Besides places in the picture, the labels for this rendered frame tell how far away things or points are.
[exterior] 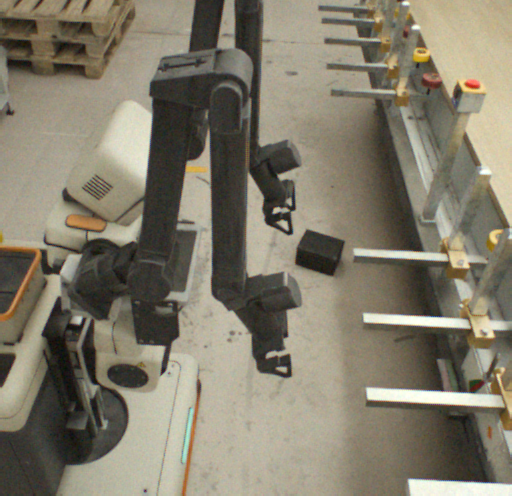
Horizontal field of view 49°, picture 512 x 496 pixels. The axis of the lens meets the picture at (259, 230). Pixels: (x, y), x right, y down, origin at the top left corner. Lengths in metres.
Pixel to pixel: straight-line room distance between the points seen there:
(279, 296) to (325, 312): 1.60
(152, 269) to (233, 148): 0.26
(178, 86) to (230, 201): 0.20
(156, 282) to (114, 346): 0.46
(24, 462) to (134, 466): 0.38
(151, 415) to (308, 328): 0.88
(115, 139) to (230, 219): 0.29
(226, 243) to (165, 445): 1.08
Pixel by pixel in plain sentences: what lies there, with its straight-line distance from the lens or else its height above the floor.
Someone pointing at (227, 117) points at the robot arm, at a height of 1.58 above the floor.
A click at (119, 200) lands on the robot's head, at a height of 1.29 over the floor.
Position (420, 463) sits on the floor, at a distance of 2.28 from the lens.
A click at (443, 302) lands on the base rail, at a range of 1.79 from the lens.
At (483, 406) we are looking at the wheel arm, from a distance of 1.40.
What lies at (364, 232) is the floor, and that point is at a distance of 3.03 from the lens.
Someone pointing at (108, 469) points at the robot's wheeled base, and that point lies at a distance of 1.88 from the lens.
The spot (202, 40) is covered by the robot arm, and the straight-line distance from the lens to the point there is 1.20.
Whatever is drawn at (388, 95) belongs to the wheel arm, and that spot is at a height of 0.82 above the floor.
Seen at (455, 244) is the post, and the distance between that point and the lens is 1.75.
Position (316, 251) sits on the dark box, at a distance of 2.68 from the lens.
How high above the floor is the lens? 1.95
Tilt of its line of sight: 42 degrees down
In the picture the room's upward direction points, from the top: 4 degrees clockwise
